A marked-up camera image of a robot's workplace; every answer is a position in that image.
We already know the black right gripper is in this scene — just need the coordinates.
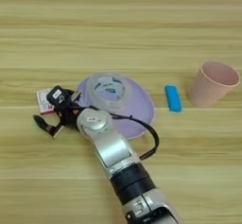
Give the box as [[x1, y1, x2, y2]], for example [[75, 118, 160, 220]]
[[32, 90, 91, 139]]

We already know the small red white box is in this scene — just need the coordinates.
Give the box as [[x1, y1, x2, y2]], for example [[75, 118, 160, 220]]
[[35, 88, 58, 115]]

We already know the clear tape roll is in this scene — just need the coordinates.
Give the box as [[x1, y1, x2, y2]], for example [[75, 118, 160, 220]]
[[84, 73, 133, 112]]

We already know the purple round plate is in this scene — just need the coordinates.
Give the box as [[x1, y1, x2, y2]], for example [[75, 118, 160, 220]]
[[76, 72, 156, 141]]

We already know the blue rectangular block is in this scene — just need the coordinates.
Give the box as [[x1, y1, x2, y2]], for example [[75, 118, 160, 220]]
[[164, 84, 183, 113]]

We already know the pink plastic cup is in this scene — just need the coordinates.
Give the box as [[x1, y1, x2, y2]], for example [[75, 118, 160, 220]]
[[188, 60, 242, 109]]

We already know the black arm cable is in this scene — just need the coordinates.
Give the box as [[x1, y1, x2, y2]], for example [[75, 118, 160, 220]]
[[108, 112, 161, 162]]

